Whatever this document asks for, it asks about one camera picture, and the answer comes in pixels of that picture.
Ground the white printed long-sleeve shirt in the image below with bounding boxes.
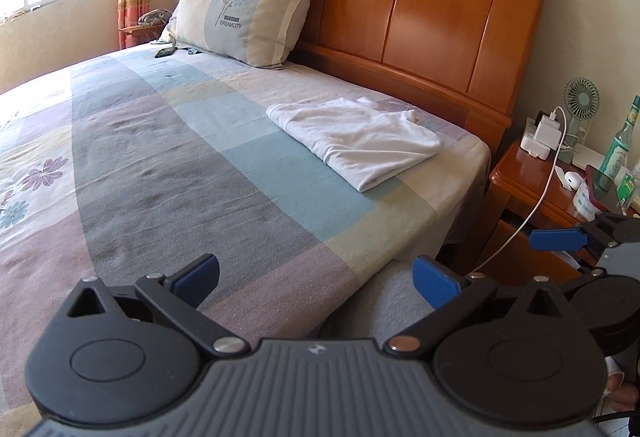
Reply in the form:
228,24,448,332
266,97,445,192

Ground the green labelled box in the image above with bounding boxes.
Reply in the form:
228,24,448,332
616,167,640,208

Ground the white power adapter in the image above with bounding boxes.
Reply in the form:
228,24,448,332
534,111,564,146

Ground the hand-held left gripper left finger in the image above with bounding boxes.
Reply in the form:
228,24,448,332
65,253,251,360

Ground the wooden bed headboard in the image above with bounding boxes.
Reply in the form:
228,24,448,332
207,0,557,160

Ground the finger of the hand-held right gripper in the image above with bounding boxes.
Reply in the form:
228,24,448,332
529,212,640,264
559,268,607,299

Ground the small green fan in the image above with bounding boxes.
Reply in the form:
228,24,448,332
564,77,600,164

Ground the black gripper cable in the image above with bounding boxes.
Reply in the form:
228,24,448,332
594,409,636,424

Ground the person's right hand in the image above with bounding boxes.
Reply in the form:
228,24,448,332
605,357,640,413

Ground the white charging cable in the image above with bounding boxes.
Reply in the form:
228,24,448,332
467,106,571,278

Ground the wooden nightstand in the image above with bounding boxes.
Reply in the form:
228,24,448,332
119,23,168,50

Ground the white power strip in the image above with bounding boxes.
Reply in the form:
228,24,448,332
520,117,583,161

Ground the wooden bedside cabinet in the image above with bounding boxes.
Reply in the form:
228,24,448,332
482,139,640,285

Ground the red phone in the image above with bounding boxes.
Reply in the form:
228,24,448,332
585,165,626,214

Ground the green glass bottle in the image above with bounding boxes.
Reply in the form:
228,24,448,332
599,96,640,180

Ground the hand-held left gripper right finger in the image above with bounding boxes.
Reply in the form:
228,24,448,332
382,255,568,362

